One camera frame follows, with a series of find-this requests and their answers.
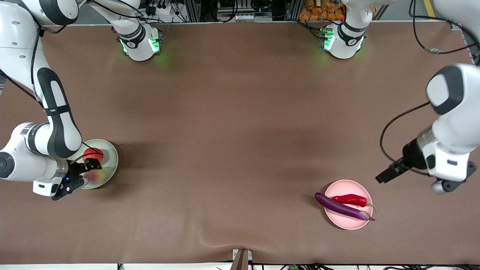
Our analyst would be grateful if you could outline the red apple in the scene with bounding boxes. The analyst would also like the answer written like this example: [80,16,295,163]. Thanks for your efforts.
[83,147,104,164]

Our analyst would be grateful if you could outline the greenish pink peach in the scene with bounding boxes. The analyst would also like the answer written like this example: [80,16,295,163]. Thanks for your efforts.
[84,171,107,186]

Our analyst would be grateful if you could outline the red chili pepper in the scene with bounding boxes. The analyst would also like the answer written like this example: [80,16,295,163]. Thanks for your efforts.
[331,194,378,213]

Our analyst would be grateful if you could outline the purple eggplant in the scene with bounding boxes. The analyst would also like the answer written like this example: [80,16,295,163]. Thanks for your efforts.
[314,192,375,221]

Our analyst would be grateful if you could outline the pale green round plate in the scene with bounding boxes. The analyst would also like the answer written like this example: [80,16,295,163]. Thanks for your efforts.
[69,139,119,190]

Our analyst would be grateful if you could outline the pink round plate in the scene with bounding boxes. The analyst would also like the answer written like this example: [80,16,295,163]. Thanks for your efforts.
[324,180,374,230]

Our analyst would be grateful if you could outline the large table mat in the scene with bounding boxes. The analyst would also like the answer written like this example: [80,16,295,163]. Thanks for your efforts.
[0,21,480,265]

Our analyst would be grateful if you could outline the power strip with plugs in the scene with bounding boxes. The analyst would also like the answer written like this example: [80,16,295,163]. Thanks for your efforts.
[144,0,177,16]

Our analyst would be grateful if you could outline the pile of orange objects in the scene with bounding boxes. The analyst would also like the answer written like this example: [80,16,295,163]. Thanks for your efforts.
[299,0,345,21]

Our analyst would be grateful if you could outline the metal equipment rack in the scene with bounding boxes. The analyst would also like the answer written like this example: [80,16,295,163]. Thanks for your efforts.
[180,0,300,22]

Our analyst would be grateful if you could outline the black cable with metal connector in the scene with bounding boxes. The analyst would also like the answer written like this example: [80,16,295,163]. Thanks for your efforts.
[409,0,480,55]

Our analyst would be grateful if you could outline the metal table edge bracket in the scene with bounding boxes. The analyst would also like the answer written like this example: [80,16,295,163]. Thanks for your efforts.
[231,249,253,270]

